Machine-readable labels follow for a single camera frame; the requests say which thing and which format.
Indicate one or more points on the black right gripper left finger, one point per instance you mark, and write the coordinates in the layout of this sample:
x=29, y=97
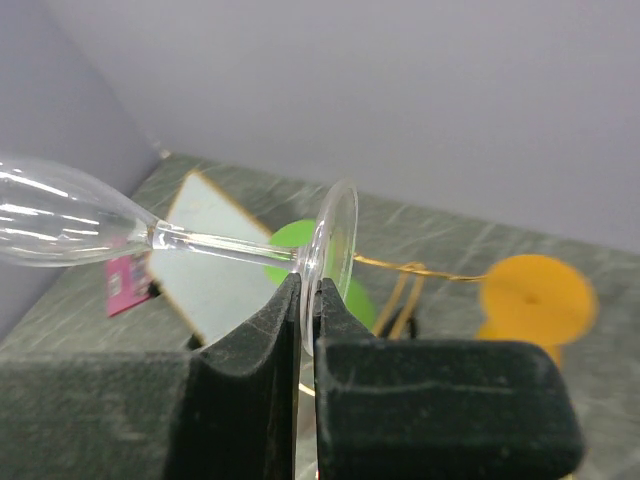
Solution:
x=225, y=411

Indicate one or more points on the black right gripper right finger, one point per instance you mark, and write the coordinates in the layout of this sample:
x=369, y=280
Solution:
x=436, y=409

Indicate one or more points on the orange plastic wine glass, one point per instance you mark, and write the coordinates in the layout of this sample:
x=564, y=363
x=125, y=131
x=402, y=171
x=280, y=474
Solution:
x=539, y=300

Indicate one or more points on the clear tall flute glass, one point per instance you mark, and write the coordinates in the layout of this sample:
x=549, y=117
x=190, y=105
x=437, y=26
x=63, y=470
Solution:
x=54, y=216

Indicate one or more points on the gold framed whiteboard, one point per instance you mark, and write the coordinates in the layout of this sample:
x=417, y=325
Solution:
x=213, y=295

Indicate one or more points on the pink sticker book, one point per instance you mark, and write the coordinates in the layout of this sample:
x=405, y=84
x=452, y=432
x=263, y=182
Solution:
x=127, y=283

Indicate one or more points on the gold wire wine glass rack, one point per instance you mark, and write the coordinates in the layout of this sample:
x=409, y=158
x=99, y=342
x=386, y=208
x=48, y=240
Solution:
x=390, y=324

